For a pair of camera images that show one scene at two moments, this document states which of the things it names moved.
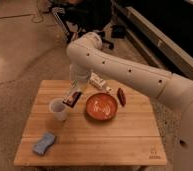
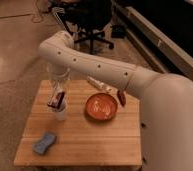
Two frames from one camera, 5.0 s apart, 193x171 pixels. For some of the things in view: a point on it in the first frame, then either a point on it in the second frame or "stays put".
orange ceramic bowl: [101, 107] stays put
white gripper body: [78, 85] to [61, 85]
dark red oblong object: [121, 97] stays put
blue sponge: [42, 146] stays put
